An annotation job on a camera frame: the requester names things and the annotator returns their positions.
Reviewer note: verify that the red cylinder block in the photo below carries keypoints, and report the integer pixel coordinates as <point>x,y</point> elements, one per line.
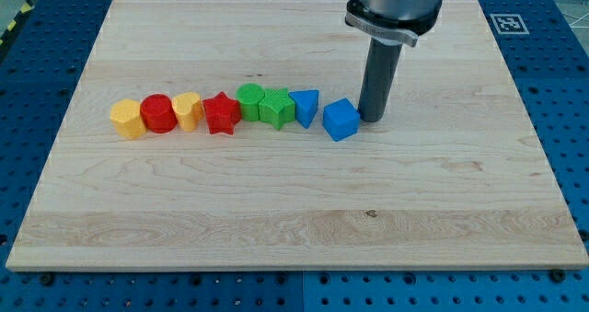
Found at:
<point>158,114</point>

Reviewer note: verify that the red star block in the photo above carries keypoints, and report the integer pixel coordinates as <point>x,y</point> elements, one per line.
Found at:
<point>222,113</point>

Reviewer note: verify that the green star block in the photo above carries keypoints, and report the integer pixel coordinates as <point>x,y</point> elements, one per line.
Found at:
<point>277,107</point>

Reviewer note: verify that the yellow heart block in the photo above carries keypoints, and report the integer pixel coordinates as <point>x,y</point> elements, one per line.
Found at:
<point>188,110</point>

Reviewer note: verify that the light wooden board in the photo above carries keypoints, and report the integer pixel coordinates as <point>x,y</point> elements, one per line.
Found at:
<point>452,178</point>

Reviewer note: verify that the blue cube block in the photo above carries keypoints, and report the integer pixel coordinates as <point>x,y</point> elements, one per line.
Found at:
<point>340,119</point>

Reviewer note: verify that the green cylinder block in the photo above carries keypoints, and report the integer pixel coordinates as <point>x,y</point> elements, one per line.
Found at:
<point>249,97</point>

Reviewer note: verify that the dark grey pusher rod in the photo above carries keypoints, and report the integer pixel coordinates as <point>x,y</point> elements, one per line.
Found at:
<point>379,72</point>

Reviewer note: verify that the blue triangle block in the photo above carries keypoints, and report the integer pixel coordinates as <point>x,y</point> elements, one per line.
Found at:
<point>306,105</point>

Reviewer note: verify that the white fiducial marker tag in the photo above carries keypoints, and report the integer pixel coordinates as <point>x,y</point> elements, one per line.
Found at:
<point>509,24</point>

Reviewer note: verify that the yellow hexagon block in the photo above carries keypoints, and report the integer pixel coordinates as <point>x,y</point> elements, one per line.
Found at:
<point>125,115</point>

